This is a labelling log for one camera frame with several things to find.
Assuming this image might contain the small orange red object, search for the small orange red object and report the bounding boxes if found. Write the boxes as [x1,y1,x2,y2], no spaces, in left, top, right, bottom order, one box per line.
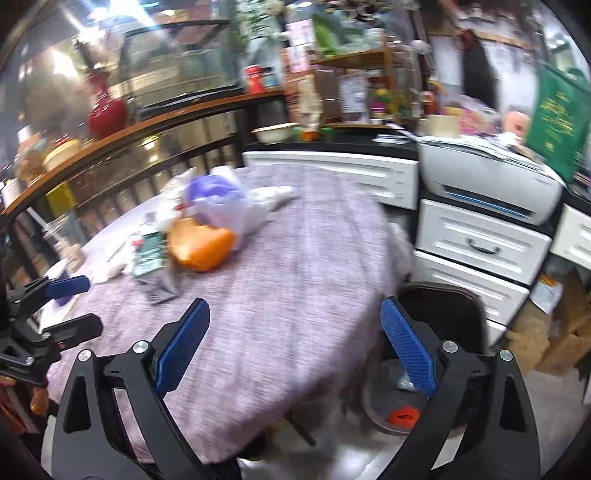
[388,408,422,428]

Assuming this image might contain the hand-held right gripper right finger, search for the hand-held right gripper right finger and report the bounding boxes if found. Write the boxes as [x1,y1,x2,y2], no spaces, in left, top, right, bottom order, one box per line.
[379,296,555,480]

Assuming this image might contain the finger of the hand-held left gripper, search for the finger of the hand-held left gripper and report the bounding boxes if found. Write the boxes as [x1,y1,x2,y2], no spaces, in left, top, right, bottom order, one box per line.
[7,275,91,319]
[28,314,103,348]

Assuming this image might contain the green plastic bag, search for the green plastic bag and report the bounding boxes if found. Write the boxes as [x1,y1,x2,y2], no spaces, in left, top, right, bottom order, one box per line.
[314,14,365,57]

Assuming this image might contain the cardboard boxes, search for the cardboard boxes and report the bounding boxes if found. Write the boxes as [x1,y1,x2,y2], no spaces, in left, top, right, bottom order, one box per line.
[508,272,591,376]

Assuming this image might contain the purple and white plastic bag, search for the purple and white plastic bag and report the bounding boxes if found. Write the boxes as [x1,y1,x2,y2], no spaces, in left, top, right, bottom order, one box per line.
[185,166,273,236]

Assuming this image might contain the green tote bag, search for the green tote bag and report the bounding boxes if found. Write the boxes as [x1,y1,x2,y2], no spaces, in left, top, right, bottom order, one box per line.
[526,62,591,184]

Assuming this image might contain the white paper scrap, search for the white paper scrap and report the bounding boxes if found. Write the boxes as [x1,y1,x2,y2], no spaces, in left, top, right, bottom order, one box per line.
[92,240,139,282]

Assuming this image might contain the yellow orange foam net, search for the yellow orange foam net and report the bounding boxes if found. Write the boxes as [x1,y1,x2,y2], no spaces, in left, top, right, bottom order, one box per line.
[167,217,236,273]

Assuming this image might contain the cream round container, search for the cream round container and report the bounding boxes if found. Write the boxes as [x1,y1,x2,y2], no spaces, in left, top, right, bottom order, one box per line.
[43,138,84,172]

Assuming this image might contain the black railing with wooden top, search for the black railing with wooden top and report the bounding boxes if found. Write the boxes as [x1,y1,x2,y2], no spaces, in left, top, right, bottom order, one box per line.
[0,88,287,287]

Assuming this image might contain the white printer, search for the white printer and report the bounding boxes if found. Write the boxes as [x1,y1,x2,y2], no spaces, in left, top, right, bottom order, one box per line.
[418,136,567,227]

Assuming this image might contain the red vase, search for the red vase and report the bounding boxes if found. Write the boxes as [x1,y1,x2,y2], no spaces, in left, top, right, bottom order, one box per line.
[87,69,130,140]

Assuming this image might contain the white drawer cabinet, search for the white drawer cabinet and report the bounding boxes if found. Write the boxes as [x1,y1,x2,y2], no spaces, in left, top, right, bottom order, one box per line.
[242,150,591,342]

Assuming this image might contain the glass display case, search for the glass display case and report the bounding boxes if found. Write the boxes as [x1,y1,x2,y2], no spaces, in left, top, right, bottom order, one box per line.
[119,21,245,110]

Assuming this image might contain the yellow box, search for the yellow box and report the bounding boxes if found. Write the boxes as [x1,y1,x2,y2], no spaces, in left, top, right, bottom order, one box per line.
[46,185,77,216]

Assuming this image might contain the purple grey tablecloth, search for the purple grey tablecloth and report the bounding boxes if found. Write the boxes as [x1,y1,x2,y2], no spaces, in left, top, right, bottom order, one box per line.
[39,164,414,464]

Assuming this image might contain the black trash bin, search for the black trash bin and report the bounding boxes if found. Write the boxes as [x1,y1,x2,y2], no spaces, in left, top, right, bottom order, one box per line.
[360,281,490,437]

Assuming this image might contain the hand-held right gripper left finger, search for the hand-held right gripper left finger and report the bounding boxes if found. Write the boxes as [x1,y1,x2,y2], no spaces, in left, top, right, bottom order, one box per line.
[51,298,241,480]

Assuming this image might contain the red tin can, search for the red tin can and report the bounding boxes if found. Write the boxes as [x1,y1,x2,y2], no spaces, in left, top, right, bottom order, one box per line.
[245,65,265,94]

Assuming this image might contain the wooden shelf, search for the wooden shelf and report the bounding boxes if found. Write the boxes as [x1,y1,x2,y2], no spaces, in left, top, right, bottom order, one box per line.
[309,46,399,126]

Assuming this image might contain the grey cloth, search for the grey cloth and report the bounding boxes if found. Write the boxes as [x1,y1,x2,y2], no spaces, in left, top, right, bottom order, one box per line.
[139,268,185,305]

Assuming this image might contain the clear plastic wrapper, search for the clear plastic wrapper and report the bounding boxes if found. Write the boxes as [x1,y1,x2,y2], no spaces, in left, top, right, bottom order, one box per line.
[157,168,199,228]

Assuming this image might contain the brown and white coffee bag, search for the brown and white coffee bag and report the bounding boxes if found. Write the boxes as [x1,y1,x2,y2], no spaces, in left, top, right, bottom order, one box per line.
[295,76,325,132]

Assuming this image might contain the green snack packet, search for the green snack packet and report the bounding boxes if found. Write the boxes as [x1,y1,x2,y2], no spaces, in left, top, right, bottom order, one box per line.
[133,231,168,278]

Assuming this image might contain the clear plastic cup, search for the clear plastic cup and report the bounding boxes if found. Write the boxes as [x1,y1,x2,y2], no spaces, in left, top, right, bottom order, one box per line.
[44,217,86,273]

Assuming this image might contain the cream bowl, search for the cream bowl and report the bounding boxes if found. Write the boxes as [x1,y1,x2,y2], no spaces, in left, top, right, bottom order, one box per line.
[252,124,301,144]

